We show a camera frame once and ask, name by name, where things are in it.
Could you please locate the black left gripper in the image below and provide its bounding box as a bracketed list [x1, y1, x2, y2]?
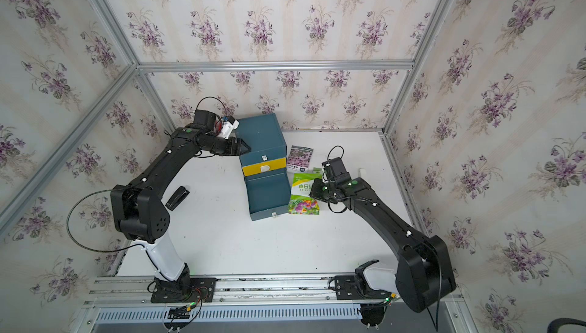
[202, 138, 252, 159]

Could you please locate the yellow drawer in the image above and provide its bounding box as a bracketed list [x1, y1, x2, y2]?
[242, 157, 286, 177]

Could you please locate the teal drawer cabinet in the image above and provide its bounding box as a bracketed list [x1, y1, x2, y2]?
[235, 112, 288, 187]

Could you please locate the green colourful flower seed bag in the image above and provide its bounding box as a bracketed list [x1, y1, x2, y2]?
[288, 173, 321, 215]

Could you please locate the purple flower seed bag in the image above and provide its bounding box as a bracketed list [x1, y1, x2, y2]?
[287, 145, 314, 173]

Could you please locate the teal bottom drawer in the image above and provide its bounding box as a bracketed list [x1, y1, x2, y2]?
[245, 168, 291, 221]

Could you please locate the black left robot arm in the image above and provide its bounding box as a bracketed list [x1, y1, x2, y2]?
[110, 126, 251, 283]

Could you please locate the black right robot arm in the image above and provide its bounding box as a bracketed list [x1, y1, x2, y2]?
[310, 178, 456, 313]

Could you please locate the black stapler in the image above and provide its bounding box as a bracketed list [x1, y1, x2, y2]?
[166, 186, 190, 211]

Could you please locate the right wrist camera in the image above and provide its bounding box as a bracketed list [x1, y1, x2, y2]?
[322, 157, 352, 184]

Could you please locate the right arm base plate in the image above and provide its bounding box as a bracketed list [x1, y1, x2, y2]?
[327, 275, 394, 300]

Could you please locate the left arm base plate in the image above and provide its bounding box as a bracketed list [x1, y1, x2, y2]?
[147, 277, 218, 304]

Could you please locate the aluminium mounting rail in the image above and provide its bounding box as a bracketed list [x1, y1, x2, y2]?
[82, 272, 391, 307]

